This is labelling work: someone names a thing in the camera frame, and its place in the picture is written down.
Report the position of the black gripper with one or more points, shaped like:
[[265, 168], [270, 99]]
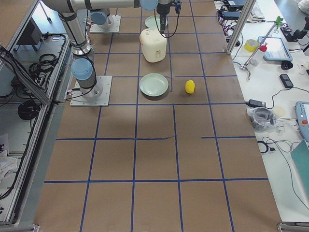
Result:
[[161, 10]]

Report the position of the white rice cooker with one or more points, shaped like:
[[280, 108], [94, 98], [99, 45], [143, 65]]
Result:
[[153, 45]]

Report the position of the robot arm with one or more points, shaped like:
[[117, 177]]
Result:
[[71, 6], [82, 66]]

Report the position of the green plate left side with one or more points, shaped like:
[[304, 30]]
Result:
[[153, 21]]

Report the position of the green plate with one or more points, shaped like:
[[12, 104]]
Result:
[[153, 84], [153, 21]]

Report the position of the green plate right side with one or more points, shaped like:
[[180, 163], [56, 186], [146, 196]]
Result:
[[153, 84]]

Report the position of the yellow tape roll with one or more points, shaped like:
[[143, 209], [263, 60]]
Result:
[[251, 45]]

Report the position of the red cap squeeze bottle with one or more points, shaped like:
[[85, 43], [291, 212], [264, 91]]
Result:
[[258, 56]]

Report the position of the blue teach pendant tablet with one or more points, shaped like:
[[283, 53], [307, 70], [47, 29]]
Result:
[[276, 50]]

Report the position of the black power adapter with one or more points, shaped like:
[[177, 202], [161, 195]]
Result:
[[255, 103]]

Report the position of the black round lens cap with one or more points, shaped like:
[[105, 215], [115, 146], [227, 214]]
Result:
[[286, 65]]

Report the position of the black phone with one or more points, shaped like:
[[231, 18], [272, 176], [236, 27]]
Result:
[[286, 81]]

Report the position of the plastic bag with cup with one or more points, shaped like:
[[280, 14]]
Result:
[[262, 119]]

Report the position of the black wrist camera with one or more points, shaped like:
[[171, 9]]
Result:
[[177, 4]]

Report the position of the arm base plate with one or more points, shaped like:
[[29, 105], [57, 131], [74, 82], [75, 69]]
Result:
[[105, 24], [98, 96]]

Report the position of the aluminium frame post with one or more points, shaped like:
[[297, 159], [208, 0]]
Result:
[[247, 8]]

